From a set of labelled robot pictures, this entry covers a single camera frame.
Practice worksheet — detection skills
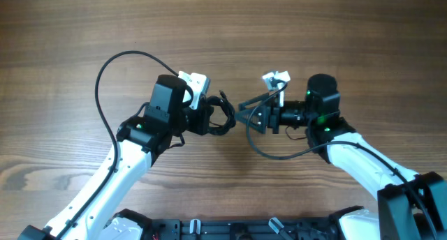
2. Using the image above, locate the left camera black cable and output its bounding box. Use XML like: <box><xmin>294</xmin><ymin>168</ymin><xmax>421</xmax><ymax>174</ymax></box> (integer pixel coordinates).
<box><xmin>55</xmin><ymin>50</ymin><xmax>195</xmax><ymax>240</ymax></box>

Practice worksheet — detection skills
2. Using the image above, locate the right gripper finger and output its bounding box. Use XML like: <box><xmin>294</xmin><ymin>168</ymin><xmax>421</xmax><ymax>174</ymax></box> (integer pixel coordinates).
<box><xmin>238</xmin><ymin>93</ymin><xmax>270</xmax><ymax>110</ymax></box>
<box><xmin>235</xmin><ymin>105</ymin><xmax>266</xmax><ymax>134</ymax></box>

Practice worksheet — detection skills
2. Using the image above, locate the black USB cable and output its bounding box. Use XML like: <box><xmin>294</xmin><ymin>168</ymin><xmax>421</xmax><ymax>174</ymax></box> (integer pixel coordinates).
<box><xmin>206</xmin><ymin>90</ymin><xmax>237</xmax><ymax>137</ymax></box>

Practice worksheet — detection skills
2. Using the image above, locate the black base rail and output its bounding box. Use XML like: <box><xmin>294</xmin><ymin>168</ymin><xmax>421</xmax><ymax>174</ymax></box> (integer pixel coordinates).
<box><xmin>104</xmin><ymin>208</ymin><xmax>378</xmax><ymax>240</ymax></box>

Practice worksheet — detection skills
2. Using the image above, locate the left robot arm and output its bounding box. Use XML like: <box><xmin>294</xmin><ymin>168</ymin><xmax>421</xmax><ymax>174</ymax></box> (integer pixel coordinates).
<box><xmin>19</xmin><ymin>71</ymin><xmax>213</xmax><ymax>239</ymax></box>

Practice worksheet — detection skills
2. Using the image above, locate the right camera black cable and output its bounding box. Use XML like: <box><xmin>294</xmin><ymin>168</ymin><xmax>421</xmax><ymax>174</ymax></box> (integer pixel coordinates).
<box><xmin>245</xmin><ymin>81</ymin><xmax>439</xmax><ymax>240</ymax></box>

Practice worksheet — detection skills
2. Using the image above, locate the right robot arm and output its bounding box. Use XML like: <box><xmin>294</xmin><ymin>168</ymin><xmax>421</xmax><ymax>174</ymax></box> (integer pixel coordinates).
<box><xmin>235</xmin><ymin>72</ymin><xmax>446</xmax><ymax>239</ymax></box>

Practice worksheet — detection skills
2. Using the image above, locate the camera black cable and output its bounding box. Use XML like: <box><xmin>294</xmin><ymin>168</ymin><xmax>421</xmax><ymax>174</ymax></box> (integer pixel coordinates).
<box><xmin>245</xmin><ymin>81</ymin><xmax>439</xmax><ymax>240</ymax></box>
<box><xmin>55</xmin><ymin>50</ymin><xmax>195</xmax><ymax>240</ymax></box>

